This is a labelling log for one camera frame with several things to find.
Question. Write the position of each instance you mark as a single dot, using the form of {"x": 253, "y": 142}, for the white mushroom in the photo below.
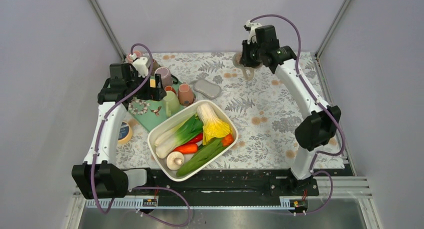
{"x": 175, "y": 160}

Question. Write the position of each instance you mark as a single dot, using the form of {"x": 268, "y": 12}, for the floral tablecloth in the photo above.
{"x": 262, "y": 109}

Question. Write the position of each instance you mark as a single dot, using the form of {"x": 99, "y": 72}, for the small orange mug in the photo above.
{"x": 170, "y": 89}

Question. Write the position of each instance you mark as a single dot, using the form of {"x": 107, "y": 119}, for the cream floral mug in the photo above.
{"x": 248, "y": 72}

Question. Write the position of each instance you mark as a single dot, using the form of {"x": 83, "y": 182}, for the purple mug black handle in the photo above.
{"x": 167, "y": 78}

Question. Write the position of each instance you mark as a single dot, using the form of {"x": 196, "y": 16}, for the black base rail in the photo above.
{"x": 271, "y": 182}

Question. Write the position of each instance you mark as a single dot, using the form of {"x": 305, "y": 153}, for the bok choy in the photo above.
{"x": 177, "y": 136}

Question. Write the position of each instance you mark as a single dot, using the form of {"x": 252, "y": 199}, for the pink tall cup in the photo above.
{"x": 133, "y": 55}

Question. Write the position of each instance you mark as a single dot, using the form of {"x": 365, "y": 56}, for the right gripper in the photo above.
{"x": 246, "y": 61}

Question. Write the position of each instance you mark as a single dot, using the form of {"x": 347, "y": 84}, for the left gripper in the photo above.
{"x": 155, "y": 94}

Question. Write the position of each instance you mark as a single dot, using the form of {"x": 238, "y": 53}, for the yellow mug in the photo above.
{"x": 152, "y": 83}

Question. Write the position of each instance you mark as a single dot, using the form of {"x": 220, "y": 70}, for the light green mug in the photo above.
{"x": 171, "y": 104}

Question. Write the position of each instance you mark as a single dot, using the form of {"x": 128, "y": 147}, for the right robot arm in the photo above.
{"x": 319, "y": 118}

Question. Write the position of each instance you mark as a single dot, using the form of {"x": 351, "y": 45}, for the red chili pepper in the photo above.
{"x": 196, "y": 139}

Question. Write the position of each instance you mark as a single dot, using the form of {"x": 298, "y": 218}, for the green floral tray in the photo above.
{"x": 148, "y": 113}

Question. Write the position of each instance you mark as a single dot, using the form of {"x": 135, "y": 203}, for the brown small cup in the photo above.
{"x": 155, "y": 66}

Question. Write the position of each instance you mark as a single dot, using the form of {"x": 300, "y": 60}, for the grey sponge pad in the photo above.
{"x": 208, "y": 89}

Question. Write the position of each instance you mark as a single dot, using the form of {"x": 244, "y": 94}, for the terracotta pink mug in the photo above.
{"x": 185, "y": 95}

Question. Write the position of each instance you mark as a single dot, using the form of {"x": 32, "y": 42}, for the green cucumber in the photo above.
{"x": 207, "y": 153}

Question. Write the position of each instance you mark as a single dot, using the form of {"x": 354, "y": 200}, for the napa cabbage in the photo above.
{"x": 213, "y": 126}

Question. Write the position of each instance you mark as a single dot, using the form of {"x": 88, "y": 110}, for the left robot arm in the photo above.
{"x": 98, "y": 177}

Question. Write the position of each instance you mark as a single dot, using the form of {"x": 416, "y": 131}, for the yellow tape roll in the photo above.
{"x": 125, "y": 133}

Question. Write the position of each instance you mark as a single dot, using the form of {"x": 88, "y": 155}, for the white rectangular basin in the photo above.
{"x": 181, "y": 117}

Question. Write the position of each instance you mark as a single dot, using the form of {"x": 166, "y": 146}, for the orange carrot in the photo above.
{"x": 187, "y": 148}

